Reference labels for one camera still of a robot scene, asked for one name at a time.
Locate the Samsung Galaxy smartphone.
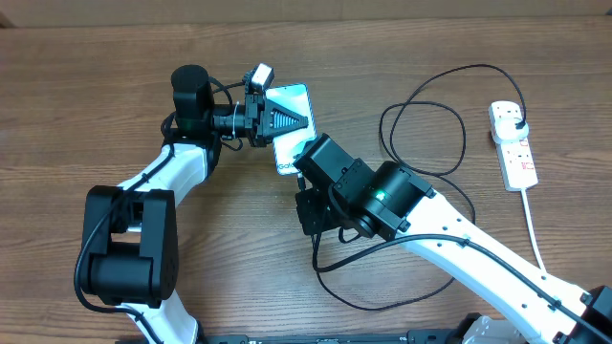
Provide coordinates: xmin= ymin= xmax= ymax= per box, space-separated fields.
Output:
xmin=266 ymin=83 xmax=317 ymax=176

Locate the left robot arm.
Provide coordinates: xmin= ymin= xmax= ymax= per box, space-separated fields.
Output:
xmin=73 ymin=64 xmax=316 ymax=343

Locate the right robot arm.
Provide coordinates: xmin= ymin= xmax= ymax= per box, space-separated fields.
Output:
xmin=294 ymin=134 xmax=611 ymax=343

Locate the white charger adapter plug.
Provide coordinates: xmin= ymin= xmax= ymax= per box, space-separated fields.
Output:
xmin=492 ymin=118 xmax=530 ymax=144

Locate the white power strip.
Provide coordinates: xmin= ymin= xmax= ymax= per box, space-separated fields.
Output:
xmin=489 ymin=100 xmax=538 ymax=191

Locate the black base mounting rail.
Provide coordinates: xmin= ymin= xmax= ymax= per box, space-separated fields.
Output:
xmin=114 ymin=328 xmax=479 ymax=344

